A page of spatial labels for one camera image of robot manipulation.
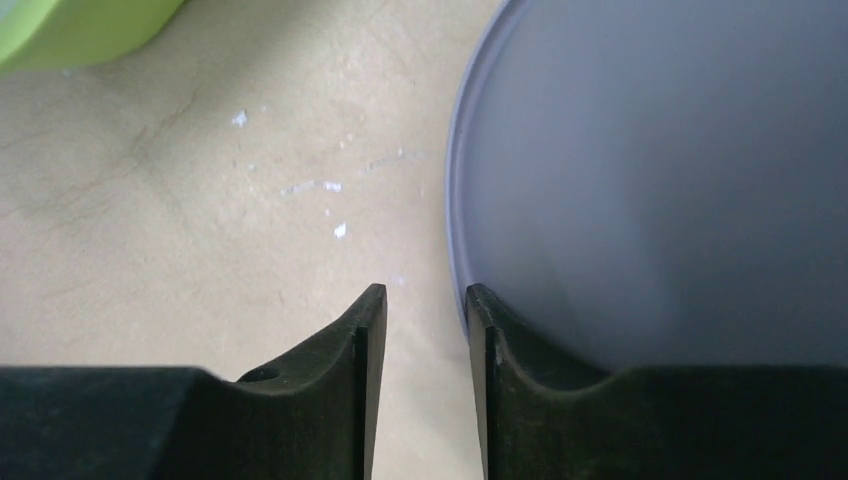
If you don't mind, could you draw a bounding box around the grey plastic bucket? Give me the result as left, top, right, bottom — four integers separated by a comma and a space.
445, 1, 847, 371

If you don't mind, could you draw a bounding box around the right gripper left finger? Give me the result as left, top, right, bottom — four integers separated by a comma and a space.
1, 284, 387, 479

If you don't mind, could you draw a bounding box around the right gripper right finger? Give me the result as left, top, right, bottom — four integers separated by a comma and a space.
465, 284, 847, 479

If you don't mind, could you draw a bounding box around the green plastic tray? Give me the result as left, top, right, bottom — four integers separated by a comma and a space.
1, 0, 184, 74

